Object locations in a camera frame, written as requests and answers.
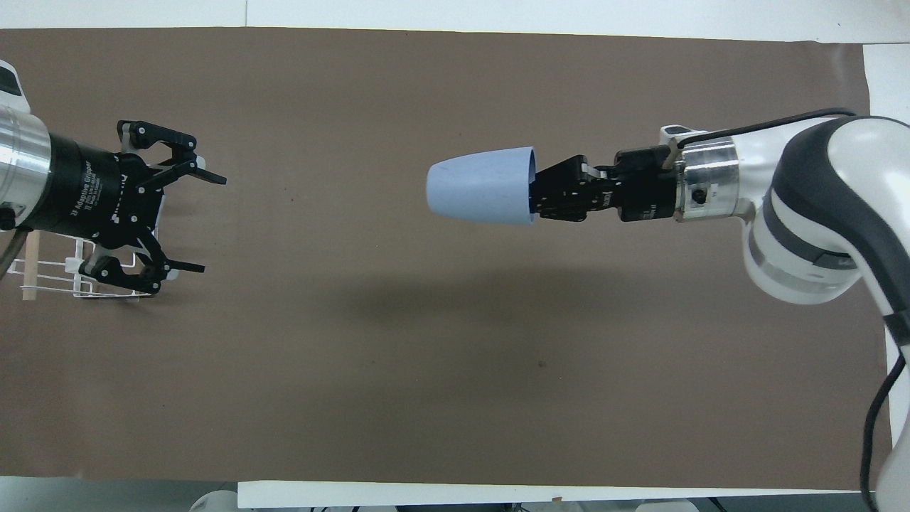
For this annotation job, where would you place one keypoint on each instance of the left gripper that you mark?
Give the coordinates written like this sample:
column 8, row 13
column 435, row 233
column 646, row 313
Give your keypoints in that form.
column 85, row 188

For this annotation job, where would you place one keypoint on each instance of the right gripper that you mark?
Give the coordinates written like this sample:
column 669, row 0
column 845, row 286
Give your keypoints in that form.
column 643, row 185

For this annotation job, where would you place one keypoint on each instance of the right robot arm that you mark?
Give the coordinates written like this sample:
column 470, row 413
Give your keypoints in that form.
column 803, row 206

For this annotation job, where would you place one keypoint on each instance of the light blue cup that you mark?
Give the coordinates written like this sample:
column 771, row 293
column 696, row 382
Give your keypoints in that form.
column 480, row 188

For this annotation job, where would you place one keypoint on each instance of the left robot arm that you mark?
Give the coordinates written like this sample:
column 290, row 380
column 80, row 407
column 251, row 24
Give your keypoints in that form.
column 21, row 153

